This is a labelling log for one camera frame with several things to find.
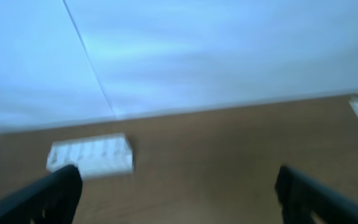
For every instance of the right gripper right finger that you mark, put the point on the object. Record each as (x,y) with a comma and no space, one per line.
(315,199)

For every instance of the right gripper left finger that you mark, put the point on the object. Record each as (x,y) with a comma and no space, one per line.
(42,199)

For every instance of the white test tube rack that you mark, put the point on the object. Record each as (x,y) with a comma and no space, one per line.
(95,155)

